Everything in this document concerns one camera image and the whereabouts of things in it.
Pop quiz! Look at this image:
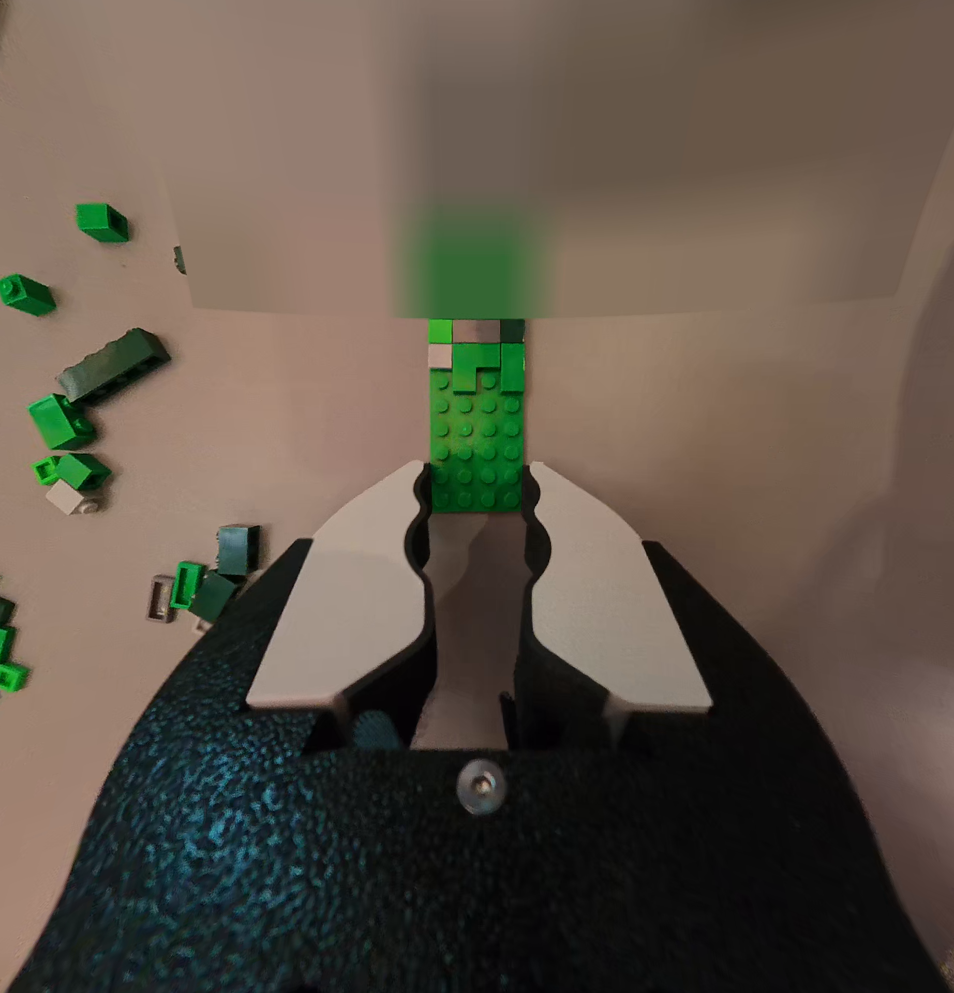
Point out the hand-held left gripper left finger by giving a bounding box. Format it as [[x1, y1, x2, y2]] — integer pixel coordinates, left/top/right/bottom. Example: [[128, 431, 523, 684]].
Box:
[[246, 459, 439, 750]]

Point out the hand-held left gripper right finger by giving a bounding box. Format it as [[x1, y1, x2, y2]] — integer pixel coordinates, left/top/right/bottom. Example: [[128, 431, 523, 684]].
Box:
[[513, 461, 714, 750]]

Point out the scatter of loose toy bricks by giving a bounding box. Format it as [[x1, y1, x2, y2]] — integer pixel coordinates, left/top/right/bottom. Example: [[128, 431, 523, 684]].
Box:
[[0, 202, 263, 765]]

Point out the green studded toy brick plate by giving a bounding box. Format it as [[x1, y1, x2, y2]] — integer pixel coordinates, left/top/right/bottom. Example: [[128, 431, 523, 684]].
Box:
[[427, 319, 529, 515]]

